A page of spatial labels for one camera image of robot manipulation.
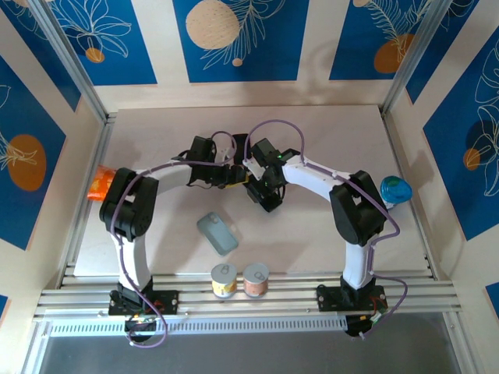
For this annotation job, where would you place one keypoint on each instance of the teal phone case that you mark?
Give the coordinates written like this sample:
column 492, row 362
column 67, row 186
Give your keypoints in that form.
column 218, row 235

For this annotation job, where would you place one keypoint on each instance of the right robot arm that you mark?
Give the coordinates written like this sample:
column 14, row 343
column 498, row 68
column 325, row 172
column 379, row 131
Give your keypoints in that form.
column 358, row 210

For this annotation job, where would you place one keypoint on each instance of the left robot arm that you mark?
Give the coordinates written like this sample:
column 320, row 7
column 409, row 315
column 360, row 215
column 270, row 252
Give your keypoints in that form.
column 128, row 206

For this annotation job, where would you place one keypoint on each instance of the pink tin can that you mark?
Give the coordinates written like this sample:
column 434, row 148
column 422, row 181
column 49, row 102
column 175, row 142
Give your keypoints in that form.
column 256, row 278

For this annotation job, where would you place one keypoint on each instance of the yellow tin can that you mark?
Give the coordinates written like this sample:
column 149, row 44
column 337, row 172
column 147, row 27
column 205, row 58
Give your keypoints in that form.
column 224, row 278

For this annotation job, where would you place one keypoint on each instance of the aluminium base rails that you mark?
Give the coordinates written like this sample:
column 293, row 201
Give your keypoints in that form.
column 288, row 302

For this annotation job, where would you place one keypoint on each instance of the orange snack bag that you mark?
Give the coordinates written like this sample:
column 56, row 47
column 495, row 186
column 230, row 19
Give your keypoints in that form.
column 97, row 187

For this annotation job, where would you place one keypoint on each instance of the blue lidded cup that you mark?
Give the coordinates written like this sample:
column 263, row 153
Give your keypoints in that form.
column 395, row 189

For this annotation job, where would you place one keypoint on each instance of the black controller board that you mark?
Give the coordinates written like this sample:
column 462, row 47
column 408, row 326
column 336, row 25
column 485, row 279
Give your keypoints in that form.
column 140, row 327
column 356, row 325

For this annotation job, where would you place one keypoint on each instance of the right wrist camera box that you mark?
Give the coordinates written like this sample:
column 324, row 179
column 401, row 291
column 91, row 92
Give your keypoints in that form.
column 253, row 167

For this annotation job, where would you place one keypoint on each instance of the aluminium side rail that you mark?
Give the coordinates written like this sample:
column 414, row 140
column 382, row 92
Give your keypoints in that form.
column 104, row 136

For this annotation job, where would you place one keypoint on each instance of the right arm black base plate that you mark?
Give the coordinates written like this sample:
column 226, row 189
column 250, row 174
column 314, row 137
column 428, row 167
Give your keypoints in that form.
column 327, row 300

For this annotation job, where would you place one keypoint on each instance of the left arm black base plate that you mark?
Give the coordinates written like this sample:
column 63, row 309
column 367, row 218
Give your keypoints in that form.
column 167, row 302

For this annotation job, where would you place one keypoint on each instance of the aluminium frame post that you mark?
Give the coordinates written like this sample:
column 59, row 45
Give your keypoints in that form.
column 71, row 58
column 422, row 58

